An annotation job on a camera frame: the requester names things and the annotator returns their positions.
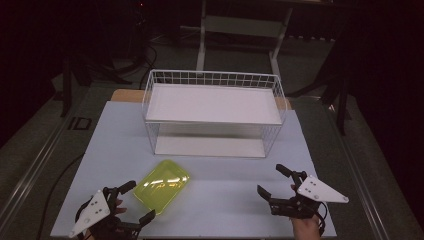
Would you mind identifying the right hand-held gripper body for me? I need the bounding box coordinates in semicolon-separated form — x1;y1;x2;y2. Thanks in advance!
268;170;350;220

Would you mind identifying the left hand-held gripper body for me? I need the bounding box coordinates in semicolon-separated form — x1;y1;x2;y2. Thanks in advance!
68;186;143;240

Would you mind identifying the yellow-green plastic tray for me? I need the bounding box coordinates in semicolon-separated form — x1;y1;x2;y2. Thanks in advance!
132;159;191;216

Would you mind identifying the white wire shelf rack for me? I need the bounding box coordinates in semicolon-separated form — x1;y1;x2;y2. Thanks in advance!
141;68;288;159

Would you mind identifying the person's left hand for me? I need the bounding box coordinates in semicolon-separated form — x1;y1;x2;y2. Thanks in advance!
112;198;128;216

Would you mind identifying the person's right hand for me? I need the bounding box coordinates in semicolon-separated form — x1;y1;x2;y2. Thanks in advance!
290;214;324;240

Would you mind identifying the pale blue table sheet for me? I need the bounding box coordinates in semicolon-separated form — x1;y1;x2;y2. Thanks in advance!
50;100;338;239

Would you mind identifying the black metal stand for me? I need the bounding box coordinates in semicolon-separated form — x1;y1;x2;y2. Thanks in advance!
285;39;353;136
59;54;133;118

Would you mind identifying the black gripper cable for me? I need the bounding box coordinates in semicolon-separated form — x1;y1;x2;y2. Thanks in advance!
312;200;328;236

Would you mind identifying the black floor cable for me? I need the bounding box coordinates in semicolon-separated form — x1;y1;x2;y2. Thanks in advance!
35;152;86;240

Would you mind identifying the metal floor rail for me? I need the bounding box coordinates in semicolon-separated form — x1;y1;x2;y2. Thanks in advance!
0;111;73;229
324;104;393;240

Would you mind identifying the black cable bundle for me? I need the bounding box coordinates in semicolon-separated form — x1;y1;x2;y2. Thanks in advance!
113;43;158;90

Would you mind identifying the white metal table frame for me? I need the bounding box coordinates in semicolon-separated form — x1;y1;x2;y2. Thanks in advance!
179;0;334;79

